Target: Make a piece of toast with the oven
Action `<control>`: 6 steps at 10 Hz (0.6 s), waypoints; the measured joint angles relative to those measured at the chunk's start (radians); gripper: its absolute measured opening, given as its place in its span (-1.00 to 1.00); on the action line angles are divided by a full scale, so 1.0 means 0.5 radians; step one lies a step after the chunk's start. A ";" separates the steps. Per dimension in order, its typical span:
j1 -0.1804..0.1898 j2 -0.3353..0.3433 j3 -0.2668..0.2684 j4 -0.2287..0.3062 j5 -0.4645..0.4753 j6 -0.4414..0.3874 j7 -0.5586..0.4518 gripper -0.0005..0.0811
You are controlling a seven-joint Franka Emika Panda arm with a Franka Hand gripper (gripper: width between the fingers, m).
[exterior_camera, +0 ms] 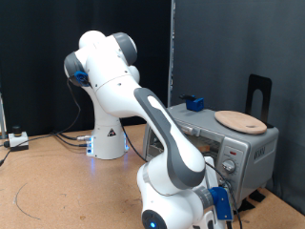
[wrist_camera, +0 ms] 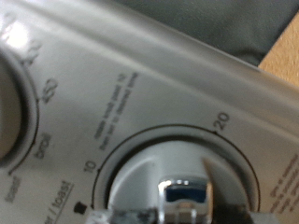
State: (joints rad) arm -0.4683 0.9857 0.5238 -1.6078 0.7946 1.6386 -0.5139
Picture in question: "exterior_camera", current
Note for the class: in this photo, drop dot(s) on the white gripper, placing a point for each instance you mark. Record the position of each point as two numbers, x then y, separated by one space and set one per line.
211 171

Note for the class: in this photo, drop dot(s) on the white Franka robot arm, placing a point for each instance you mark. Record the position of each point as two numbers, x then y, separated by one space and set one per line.
127 95

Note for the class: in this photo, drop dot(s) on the silver oven knob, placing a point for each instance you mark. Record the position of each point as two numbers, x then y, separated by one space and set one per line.
229 166

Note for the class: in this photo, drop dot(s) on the silver toaster oven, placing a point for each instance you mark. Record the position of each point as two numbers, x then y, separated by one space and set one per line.
254 165

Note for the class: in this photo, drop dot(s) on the black foam pad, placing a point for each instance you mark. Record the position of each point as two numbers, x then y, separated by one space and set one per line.
258 195
247 205

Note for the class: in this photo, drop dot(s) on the round wooden cutting board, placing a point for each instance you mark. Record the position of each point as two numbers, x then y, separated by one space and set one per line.
241 122

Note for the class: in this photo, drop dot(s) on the black metal bookend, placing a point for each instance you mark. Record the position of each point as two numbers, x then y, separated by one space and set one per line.
254 84

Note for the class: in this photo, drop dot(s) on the vertical aluminium pole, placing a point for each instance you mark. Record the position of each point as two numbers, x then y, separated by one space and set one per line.
172 47

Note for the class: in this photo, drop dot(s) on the white power adapter box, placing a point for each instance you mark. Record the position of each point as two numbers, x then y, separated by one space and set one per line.
18 140

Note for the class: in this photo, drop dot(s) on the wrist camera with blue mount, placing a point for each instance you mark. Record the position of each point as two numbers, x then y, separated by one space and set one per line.
222 203

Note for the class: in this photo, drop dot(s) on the thin aluminium frame post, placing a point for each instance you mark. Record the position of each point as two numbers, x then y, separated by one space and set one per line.
2 117

